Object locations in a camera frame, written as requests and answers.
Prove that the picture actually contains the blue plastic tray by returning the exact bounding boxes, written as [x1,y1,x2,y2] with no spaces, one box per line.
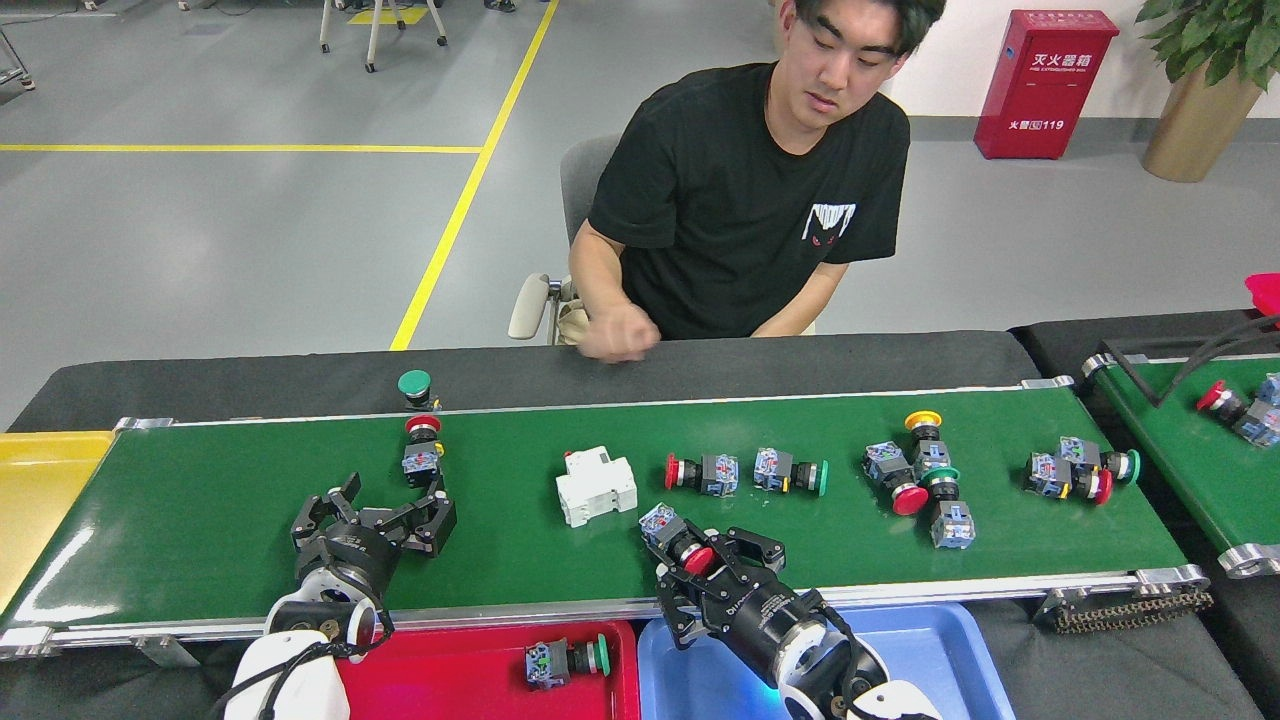
[637,602,1016,720]

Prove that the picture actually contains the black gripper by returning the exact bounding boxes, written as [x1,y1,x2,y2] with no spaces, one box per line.
[656,527,826,686]
[290,473,458,601]

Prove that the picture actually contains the black guide rail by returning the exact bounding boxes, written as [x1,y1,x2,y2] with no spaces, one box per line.
[1105,315,1280,409]

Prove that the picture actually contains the yellow plastic tray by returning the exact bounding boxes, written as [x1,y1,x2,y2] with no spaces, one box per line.
[0,431,116,613]

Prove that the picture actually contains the red plastic tray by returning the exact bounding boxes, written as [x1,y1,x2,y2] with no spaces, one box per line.
[335,620,641,720]

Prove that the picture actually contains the person's right hand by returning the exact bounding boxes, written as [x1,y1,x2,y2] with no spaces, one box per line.
[578,303,661,363]

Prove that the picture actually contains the yellow push button switch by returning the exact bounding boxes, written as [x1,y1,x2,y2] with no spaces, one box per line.
[1231,399,1280,448]
[904,410,952,481]

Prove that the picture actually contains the grey office chair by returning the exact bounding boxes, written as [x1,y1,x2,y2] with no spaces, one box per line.
[507,135,621,346]

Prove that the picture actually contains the black drive chain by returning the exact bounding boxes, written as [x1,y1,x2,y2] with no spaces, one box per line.
[1035,588,1214,635]

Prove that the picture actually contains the red push button switch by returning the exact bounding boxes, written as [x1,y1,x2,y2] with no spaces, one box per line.
[663,452,742,499]
[1024,452,1114,506]
[639,502,717,579]
[863,440,932,518]
[1196,379,1247,427]
[401,413,447,490]

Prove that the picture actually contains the potted plant in gold pot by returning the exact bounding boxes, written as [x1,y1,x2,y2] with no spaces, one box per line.
[1135,0,1280,184]

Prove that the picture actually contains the white circuit breaker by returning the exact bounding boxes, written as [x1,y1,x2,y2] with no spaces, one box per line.
[555,445,640,529]

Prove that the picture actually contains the white stand on wheels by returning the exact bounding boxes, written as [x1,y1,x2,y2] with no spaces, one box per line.
[320,0,448,73]

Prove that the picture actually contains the green conveyor belt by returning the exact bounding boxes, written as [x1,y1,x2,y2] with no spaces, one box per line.
[1082,350,1280,579]
[0,376,1211,666]

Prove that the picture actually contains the red fire extinguisher box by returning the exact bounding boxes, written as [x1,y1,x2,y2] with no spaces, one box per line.
[974,9,1121,161]

